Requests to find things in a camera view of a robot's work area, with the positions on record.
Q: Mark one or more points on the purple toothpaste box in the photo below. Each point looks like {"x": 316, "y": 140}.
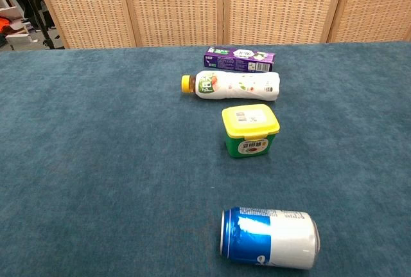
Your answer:
{"x": 239, "y": 60}

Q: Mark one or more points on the blue and white drink can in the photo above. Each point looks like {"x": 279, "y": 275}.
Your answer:
{"x": 273, "y": 238}

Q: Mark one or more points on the green tub with yellow lid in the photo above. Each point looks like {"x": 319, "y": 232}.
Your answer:
{"x": 247, "y": 129}

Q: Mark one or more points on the wooden woven folding screen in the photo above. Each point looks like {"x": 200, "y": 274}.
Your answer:
{"x": 199, "y": 4}

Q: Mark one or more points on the white-labelled bottle with yellow cap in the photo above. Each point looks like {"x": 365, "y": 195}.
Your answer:
{"x": 237, "y": 85}

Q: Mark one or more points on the blue table cloth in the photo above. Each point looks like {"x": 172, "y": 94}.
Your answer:
{"x": 112, "y": 161}

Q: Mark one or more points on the white cardboard boxes pile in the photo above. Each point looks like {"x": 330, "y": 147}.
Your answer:
{"x": 14, "y": 23}

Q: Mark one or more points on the black tripod stand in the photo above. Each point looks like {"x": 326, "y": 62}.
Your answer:
{"x": 35, "y": 13}

